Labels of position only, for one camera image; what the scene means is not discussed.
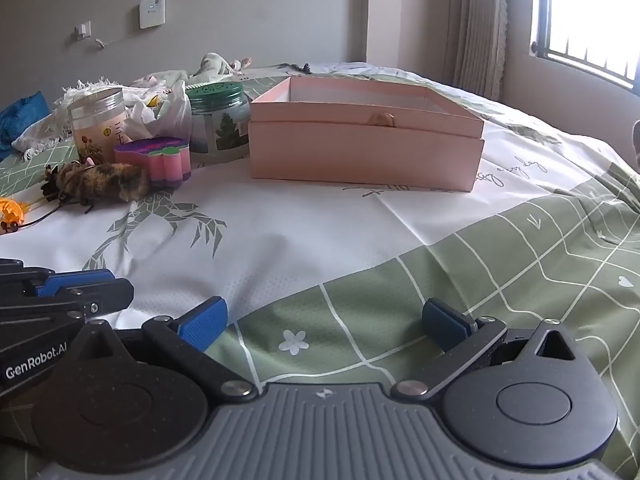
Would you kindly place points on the clear jar with tan lid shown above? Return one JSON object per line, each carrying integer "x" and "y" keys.
{"x": 95, "y": 130}

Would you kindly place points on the glass jar with green lid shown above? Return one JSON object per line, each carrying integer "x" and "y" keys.
{"x": 220, "y": 130}

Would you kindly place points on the beige curtain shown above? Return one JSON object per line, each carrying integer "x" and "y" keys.
{"x": 480, "y": 25}

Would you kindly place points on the window with metal grille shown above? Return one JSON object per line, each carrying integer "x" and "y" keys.
{"x": 590, "y": 10}

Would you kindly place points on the white plastic bag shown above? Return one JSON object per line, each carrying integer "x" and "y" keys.
{"x": 170, "y": 110}

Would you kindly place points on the white and green plush toy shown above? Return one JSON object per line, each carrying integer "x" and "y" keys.
{"x": 215, "y": 65}

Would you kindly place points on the white patterned soft cloth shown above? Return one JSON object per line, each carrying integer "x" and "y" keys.
{"x": 160, "y": 79}

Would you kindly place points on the white fringed cloth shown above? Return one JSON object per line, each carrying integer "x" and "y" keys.
{"x": 40, "y": 132}

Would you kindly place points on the orange soft toy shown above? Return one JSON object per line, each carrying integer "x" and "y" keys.
{"x": 11, "y": 212}

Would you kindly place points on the small dark object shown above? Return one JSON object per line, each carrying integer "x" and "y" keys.
{"x": 300, "y": 67}

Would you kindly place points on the white wall socket plug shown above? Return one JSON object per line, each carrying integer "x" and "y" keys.
{"x": 83, "y": 30}

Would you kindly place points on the small tan plush toy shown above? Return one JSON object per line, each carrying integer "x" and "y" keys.
{"x": 381, "y": 119}

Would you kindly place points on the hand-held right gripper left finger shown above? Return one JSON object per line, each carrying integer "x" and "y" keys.
{"x": 205, "y": 322}

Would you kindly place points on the blue pillow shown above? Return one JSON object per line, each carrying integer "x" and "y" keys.
{"x": 20, "y": 115}

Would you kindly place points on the white wall control panel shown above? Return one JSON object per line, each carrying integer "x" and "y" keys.
{"x": 151, "y": 12}

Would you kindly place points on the pink cardboard box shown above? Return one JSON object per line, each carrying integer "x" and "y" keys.
{"x": 360, "y": 155}

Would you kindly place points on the green and white bedsheet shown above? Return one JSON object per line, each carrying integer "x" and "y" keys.
{"x": 300, "y": 240}

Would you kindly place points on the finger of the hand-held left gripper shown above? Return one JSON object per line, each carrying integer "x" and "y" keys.
{"x": 75, "y": 279}
{"x": 105, "y": 297}

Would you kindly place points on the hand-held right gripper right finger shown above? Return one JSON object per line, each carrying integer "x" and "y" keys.
{"x": 445, "y": 322}

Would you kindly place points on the brown calico plush toy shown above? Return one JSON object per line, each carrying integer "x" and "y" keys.
{"x": 105, "y": 180}

